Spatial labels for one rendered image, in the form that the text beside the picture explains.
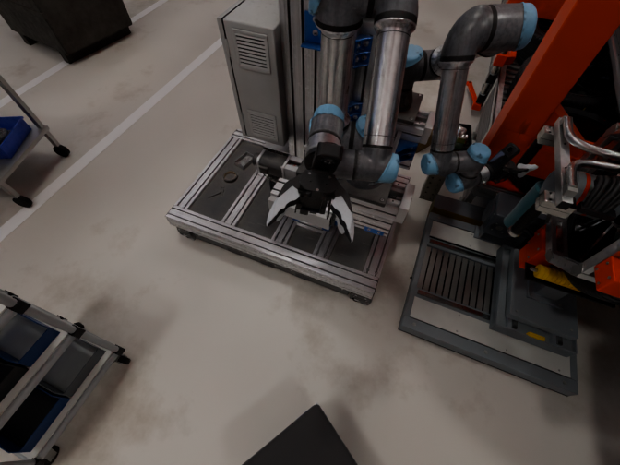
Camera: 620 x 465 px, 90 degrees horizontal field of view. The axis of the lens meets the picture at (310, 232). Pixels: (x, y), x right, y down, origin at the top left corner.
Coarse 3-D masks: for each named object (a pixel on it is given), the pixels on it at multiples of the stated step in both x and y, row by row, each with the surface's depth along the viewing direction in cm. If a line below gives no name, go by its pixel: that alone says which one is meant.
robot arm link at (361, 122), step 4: (360, 116) 100; (364, 116) 100; (360, 120) 99; (364, 120) 99; (352, 124) 100; (356, 124) 99; (360, 124) 98; (364, 124) 98; (352, 128) 99; (356, 128) 99; (360, 128) 97; (352, 132) 99; (356, 132) 99; (360, 132) 97; (352, 136) 99; (356, 136) 99; (360, 136) 98; (352, 140) 99; (356, 140) 99; (360, 140) 99; (352, 144) 100; (356, 144) 100; (360, 144) 100; (352, 148) 101; (356, 148) 101; (360, 148) 100
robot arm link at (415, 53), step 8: (416, 48) 124; (408, 56) 122; (416, 56) 121; (424, 56) 124; (408, 64) 123; (416, 64) 124; (424, 64) 124; (408, 72) 125; (416, 72) 126; (424, 72) 126; (408, 80) 128; (416, 80) 130; (408, 88) 132
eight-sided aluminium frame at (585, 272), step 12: (612, 132) 110; (600, 144) 115; (612, 144) 115; (588, 156) 120; (600, 156) 120; (588, 168) 125; (552, 216) 131; (552, 228) 128; (564, 228) 128; (552, 240) 125; (564, 240) 125; (552, 252) 122; (564, 252) 122; (600, 252) 96; (612, 252) 91; (564, 264) 112; (576, 264) 105; (588, 264) 99; (576, 276) 103; (588, 276) 101
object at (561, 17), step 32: (576, 0) 104; (608, 0) 100; (576, 32) 109; (608, 32) 106; (544, 64) 119; (576, 64) 116; (512, 96) 141; (544, 96) 128; (512, 128) 143; (512, 160) 154
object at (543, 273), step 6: (540, 264) 129; (534, 270) 129; (540, 270) 127; (546, 270) 126; (552, 270) 126; (558, 270) 127; (534, 276) 130; (540, 276) 127; (546, 276) 127; (552, 276) 126; (558, 276) 125; (564, 276) 125; (552, 282) 128; (558, 282) 127; (564, 282) 126; (570, 288) 126
